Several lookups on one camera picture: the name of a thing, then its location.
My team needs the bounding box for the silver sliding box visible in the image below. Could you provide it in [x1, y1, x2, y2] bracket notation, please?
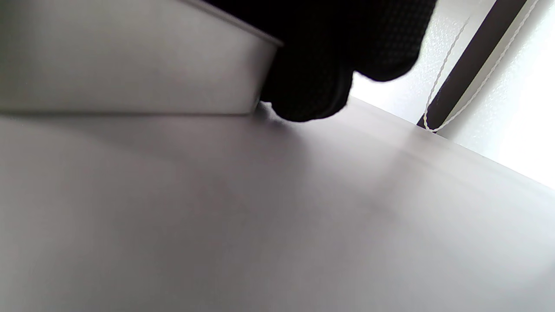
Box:
[0, 0, 284, 115]

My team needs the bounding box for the person's right hand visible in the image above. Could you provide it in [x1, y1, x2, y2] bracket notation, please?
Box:
[204, 0, 436, 123]

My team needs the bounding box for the black window frame post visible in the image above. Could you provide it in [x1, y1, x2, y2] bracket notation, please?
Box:
[417, 0, 527, 130]

